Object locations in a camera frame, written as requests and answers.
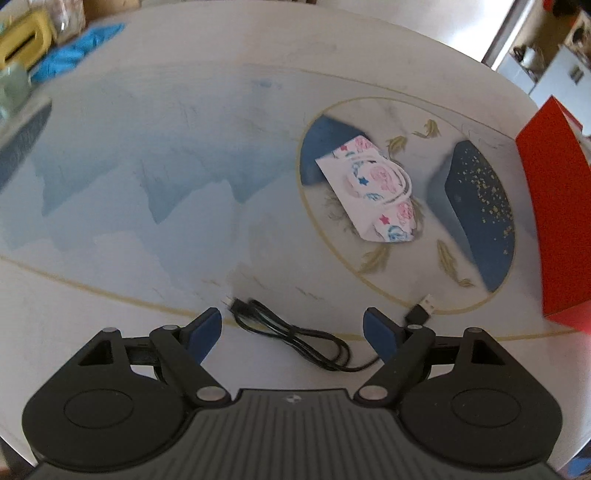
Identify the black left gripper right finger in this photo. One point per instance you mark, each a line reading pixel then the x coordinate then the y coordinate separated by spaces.
pixel 403 351

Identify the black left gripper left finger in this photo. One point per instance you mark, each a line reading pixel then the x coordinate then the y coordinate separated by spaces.
pixel 180 351

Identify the cartoon patterned face mask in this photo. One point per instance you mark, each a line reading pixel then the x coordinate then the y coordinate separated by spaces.
pixel 375 192

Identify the red and white cardboard box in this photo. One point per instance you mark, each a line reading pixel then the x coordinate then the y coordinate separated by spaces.
pixel 558 176

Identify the blue glove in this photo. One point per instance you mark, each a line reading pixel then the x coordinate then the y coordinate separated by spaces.
pixel 66 58

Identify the white kitchen cabinet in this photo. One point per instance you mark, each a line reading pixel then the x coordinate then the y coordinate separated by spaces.
pixel 550 56

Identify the yellow container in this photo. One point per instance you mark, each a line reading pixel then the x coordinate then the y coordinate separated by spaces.
pixel 27 40

